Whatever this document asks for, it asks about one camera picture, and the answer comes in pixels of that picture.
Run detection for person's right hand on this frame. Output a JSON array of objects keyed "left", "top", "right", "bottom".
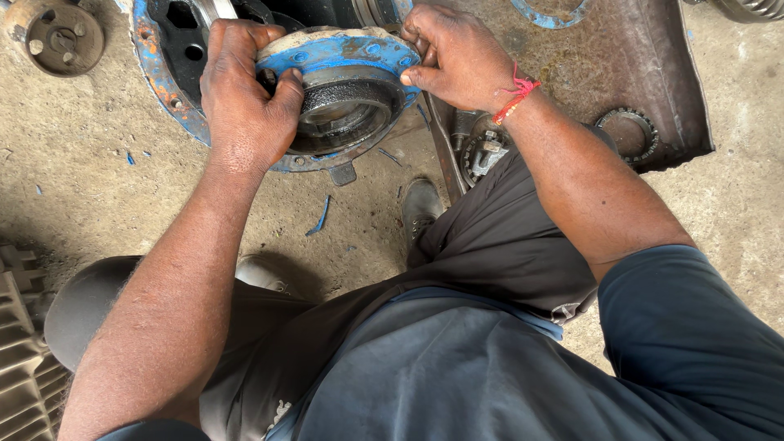
[{"left": 400, "top": 5, "right": 521, "bottom": 114}]

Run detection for person's left hand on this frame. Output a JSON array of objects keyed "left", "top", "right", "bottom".
[{"left": 200, "top": 18, "right": 306, "bottom": 175}]

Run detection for blue metal bearing flange cover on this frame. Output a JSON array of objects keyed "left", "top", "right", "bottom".
[{"left": 256, "top": 26, "right": 423, "bottom": 157}]

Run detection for red wrist thread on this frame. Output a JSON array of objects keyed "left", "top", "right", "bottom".
[{"left": 492, "top": 61, "right": 543, "bottom": 126}]

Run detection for small steel bolt part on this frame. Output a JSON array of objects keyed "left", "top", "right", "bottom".
[{"left": 450, "top": 109, "right": 485, "bottom": 153}]

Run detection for blue axle housing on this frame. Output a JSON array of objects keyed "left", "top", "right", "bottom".
[{"left": 127, "top": 0, "right": 423, "bottom": 174}]

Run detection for blue gasket scrap strip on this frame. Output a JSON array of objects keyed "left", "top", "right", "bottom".
[{"left": 305, "top": 195, "right": 332, "bottom": 238}]

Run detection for rusty metal tray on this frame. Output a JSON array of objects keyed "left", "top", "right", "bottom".
[{"left": 423, "top": 0, "right": 715, "bottom": 204}]

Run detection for person's black right shoe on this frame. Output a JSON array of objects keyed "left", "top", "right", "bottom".
[{"left": 401, "top": 178, "right": 445, "bottom": 246}]

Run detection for rusty round hub flange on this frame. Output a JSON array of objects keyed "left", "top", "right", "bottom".
[{"left": 2, "top": 0, "right": 106, "bottom": 78}]

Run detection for person's dark trousers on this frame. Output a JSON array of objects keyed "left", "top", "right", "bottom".
[{"left": 44, "top": 125, "right": 619, "bottom": 441}]

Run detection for spiral bevel gear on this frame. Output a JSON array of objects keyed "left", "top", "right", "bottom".
[{"left": 707, "top": 0, "right": 784, "bottom": 24}]

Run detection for person's dark blue shirt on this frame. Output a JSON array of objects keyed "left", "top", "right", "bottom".
[{"left": 98, "top": 245, "right": 784, "bottom": 441}]

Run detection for ribbed metal casting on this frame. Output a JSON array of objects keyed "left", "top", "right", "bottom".
[{"left": 0, "top": 244, "right": 71, "bottom": 441}]

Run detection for toothed gear with bracket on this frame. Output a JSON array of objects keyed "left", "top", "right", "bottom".
[{"left": 459, "top": 114, "right": 514, "bottom": 188}]

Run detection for blue gasket ring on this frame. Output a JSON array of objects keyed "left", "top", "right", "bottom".
[{"left": 510, "top": 0, "right": 592, "bottom": 30}]

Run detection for castellated ring nut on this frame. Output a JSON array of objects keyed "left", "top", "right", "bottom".
[{"left": 595, "top": 108, "right": 660, "bottom": 167}]

